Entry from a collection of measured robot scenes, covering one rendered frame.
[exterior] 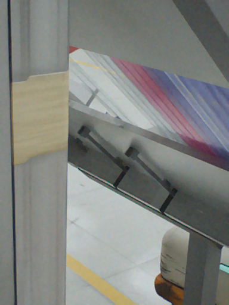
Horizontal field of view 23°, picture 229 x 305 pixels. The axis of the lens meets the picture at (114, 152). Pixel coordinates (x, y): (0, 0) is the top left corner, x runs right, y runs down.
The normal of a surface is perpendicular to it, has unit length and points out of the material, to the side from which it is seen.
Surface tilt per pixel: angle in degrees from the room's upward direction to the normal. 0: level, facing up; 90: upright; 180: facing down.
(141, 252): 0
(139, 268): 0
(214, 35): 137
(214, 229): 47
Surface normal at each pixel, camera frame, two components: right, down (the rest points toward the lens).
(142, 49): -0.55, 0.82
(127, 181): -0.54, -0.50
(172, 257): -0.66, 0.23
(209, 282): 0.62, 0.29
